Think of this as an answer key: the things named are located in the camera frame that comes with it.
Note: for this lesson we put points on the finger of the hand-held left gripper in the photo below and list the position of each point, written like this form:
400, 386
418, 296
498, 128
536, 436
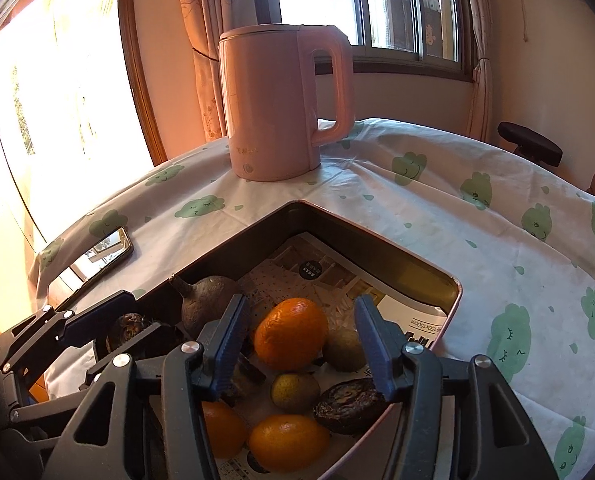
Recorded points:
127, 347
102, 312

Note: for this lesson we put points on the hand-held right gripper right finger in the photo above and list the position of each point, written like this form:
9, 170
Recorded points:
375, 350

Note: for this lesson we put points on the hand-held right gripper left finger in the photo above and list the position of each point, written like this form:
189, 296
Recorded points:
222, 350

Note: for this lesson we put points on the dark wrinkled round fruit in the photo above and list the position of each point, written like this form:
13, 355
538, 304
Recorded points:
130, 327
350, 407

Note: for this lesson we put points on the brown kiwi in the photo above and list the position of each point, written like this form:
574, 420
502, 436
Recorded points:
345, 350

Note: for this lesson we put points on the dark reddish root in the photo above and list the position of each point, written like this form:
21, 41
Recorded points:
207, 305

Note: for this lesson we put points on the large orange mandarin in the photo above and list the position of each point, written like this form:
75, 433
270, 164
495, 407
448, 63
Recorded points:
290, 335

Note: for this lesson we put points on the small orange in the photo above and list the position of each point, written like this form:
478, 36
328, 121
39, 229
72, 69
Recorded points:
225, 427
287, 442

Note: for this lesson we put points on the small yellow fruit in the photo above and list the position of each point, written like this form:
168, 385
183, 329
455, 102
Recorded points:
295, 392

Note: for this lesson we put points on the pink metal tin box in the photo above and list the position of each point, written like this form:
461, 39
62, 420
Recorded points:
377, 255

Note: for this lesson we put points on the printed paper leaflet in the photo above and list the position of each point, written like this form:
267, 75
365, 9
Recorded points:
407, 317

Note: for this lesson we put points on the black smartphone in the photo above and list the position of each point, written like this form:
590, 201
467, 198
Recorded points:
102, 255

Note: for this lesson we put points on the cloud print tablecloth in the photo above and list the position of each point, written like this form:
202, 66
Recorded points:
427, 210

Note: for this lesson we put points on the pink electric kettle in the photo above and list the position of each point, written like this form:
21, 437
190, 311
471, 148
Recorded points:
272, 110

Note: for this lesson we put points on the black round stool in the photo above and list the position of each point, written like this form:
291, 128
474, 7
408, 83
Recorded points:
527, 142

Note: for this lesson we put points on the narrow floral curtain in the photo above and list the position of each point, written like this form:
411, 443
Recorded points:
480, 100

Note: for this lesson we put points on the wide floral curtain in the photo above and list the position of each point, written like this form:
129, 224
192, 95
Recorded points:
202, 35

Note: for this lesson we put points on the brown wooden door frame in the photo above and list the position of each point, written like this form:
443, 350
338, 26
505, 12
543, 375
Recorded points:
137, 60

